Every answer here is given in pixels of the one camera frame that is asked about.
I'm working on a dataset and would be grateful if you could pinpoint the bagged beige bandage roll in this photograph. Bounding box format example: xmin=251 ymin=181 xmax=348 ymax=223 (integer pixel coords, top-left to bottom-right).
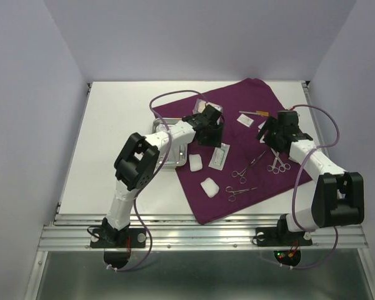
xmin=192 ymin=99 xmax=223 ymax=114

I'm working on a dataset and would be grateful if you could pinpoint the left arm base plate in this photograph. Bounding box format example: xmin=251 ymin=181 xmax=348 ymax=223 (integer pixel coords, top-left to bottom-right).
xmin=87 ymin=226 xmax=147 ymax=249

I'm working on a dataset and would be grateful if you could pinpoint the steel scissors left pair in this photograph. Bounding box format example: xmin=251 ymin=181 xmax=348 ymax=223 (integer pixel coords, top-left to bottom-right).
xmin=267 ymin=149 xmax=279 ymax=174

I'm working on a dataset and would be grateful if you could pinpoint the white gauze pad bottom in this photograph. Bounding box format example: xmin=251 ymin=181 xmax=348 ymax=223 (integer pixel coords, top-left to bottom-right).
xmin=200 ymin=177 xmax=219 ymax=198

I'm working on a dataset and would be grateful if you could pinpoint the aluminium front rail frame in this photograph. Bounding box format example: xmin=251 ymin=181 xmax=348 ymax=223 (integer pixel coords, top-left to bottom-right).
xmin=38 ymin=214 xmax=368 ymax=251

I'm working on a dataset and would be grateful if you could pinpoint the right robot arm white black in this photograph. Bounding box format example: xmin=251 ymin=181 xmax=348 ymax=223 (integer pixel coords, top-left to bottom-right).
xmin=252 ymin=109 xmax=365 ymax=247

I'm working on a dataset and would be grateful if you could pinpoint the white green sterile pouch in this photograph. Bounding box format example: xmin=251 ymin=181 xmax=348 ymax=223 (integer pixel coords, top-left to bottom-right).
xmin=209 ymin=143 xmax=230 ymax=171

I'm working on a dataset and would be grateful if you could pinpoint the small clear bagged packet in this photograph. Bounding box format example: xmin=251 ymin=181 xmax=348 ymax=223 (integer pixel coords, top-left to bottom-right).
xmin=237 ymin=114 xmax=254 ymax=128

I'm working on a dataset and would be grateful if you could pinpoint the steel scissors right pair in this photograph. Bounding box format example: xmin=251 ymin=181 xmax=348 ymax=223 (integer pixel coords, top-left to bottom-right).
xmin=277 ymin=152 xmax=291 ymax=173

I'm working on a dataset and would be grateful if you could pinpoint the white gauze pad middle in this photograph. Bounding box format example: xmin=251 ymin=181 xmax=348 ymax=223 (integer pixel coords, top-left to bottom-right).
xmin=189 ymin=154 xmax=203 ymax=172

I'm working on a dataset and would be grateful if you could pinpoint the steel hemostat bottom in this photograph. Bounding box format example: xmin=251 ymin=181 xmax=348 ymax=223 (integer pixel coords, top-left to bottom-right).
xmin=225 ymin=186 xmax=256 ymax=202

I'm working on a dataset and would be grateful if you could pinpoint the steel hemostat long centre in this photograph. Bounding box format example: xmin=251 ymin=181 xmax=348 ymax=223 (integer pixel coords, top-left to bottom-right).
xmin=231 ymin=151 xmax=265 ymax=184

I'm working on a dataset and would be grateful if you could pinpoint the steel scissors pair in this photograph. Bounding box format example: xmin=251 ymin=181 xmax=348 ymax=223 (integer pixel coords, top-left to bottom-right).
xmin=267 ymin=149 xmax=279 ymax=174
xmin=277 ymin=152 xmax=291 ymax=173

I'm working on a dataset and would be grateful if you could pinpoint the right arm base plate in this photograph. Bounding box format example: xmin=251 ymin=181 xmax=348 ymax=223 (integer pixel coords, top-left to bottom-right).
xmin=251 ymin=227 xmax=313 ymax=247

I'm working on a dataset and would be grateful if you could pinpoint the scalpel blade orange packet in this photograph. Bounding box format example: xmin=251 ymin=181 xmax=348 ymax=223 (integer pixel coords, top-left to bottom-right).
xmin=239 ymin=111 xmax=269 ymax=117

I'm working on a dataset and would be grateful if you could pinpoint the white gauze pad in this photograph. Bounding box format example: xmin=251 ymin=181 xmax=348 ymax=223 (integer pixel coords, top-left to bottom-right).
xmin=200 ymin=177 xmax=219 ymax=198
xmin=189 ymin=154 xmax=203 ymax=172

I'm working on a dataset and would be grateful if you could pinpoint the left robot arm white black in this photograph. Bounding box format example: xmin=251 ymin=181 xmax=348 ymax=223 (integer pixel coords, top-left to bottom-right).
xmin=92 ymin=104 xmax=224 ymax=248

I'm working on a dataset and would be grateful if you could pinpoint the stainless steel tray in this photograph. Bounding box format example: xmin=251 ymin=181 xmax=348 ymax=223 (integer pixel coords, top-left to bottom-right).
xmin=152 ymin=118 xmax=188 ymax=168

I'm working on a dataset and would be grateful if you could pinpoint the purple surgical cloth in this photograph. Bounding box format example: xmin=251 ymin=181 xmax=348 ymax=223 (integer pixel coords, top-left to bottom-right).
xmin=147 ymin=79 xmax=314 ymax=225

